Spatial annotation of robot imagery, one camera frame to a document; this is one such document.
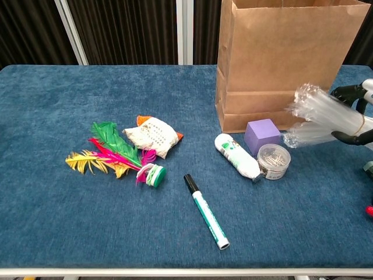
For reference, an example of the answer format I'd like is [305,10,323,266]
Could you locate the colourful feather shuttlecock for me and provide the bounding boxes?
[65,121,167,188]

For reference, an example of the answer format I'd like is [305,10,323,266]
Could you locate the slanted white frame post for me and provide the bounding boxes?
[54,0,89,65]

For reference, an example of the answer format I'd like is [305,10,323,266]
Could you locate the white glue bottle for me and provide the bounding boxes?
[214,133,263,184]

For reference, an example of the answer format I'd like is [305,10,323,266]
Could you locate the brown paper bag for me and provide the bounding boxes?
[214,0,371,134]

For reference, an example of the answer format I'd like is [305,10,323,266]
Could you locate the blue table cloth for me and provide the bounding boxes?
[0,64,373,270]

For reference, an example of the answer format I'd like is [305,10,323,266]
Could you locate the purple cube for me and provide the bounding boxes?
[244,118,281,157]

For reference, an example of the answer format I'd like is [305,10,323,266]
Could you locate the black pleated curtain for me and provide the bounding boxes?
[342,0,373,67]
[0,0,80,71]
[66,0,178,65]
[193,0,224,65]

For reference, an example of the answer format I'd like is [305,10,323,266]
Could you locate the upright white frame post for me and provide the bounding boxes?
[175,0,194,65]

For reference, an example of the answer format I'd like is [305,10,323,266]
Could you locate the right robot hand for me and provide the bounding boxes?
[330,78,373,151]

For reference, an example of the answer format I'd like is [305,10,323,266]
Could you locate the clear jar of paper clips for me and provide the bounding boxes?
[256,143,291,180]

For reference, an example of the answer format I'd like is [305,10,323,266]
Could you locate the white table frame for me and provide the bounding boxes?
[0,267,373,280]

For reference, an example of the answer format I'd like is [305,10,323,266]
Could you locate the bundle of clear straws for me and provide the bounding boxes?
[282,83,373,149]

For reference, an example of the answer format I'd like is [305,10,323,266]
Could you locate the white and orange wrapper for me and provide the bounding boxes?
[122,115,184,160]

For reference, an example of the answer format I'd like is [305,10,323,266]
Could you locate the green white marker pen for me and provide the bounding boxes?
[183,173,231,251]

